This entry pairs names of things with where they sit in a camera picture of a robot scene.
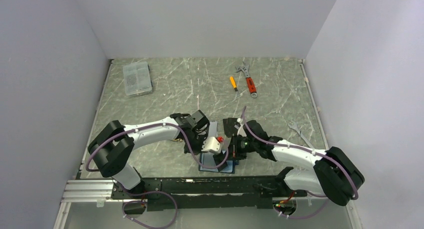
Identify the black card stack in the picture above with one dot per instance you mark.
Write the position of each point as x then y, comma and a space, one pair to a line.
229, 126

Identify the black base frame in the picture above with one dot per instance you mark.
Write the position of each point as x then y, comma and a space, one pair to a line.
260, 192

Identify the blue leather card holder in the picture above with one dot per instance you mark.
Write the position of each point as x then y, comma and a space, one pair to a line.
212, 160

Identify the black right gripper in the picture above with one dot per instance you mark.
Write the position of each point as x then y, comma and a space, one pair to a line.
233, 151

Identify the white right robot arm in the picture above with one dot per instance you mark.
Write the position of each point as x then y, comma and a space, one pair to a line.
324, 173

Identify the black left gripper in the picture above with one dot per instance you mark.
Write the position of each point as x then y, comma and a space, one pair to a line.
198, 150

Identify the white card stack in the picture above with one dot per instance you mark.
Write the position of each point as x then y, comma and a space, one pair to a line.
213, 129

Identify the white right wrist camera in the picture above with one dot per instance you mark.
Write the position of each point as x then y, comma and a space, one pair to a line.
240, 127

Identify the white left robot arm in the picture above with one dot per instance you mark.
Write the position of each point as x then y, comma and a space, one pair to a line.
111, 148

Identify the silver open-end wrench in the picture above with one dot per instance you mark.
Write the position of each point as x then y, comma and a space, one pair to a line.
293, 125

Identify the orange screwdriver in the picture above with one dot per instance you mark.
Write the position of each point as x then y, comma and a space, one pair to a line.
234, 85

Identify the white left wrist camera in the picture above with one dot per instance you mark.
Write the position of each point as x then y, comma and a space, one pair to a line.
212, 144

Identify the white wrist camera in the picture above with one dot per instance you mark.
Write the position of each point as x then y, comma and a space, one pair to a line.
240, 127
212, 144

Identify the clear plastic screw box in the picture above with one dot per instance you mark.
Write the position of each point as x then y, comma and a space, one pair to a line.
137, 78

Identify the red adjustable wrench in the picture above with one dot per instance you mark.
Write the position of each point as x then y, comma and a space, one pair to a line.
249, 81

